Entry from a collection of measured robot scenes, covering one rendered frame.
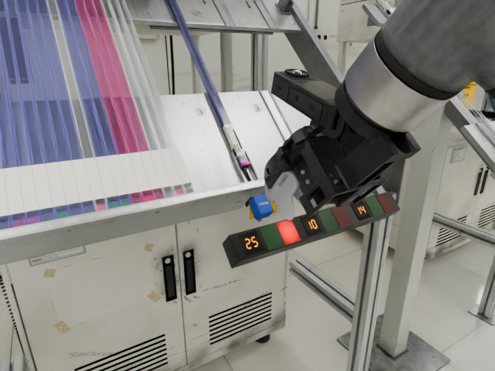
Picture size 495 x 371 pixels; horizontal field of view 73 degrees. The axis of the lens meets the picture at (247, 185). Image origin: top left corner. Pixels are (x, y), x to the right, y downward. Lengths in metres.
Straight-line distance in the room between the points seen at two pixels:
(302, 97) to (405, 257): 0.80
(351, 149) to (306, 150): 0.04
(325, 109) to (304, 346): 1.03
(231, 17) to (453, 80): 0.60
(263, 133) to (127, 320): 0.58
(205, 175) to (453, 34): 0.35
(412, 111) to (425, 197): 0.73
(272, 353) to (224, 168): 0.84
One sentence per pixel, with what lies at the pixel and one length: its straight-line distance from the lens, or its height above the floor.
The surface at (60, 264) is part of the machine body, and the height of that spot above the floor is 0.51.
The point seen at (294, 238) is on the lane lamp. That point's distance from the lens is 0.51.
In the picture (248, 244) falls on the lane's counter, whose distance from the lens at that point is 0.48.
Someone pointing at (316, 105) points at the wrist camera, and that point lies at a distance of 0.34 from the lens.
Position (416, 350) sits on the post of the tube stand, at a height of 0.01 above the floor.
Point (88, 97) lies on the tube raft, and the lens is 0.54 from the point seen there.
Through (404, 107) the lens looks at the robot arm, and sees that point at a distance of 0.28.
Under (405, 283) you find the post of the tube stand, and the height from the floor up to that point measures 0.29.
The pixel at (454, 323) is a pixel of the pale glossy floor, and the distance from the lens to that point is 1.53.
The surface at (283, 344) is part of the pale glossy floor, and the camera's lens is 1.27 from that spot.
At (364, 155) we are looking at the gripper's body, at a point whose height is 0.82.
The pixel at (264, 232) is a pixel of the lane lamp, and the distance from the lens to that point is 0.49.
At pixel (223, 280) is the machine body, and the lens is 0.97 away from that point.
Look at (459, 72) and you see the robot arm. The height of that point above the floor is 0.89.
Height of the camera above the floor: 0.90
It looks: 20 degrees down
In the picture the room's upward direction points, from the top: straight up
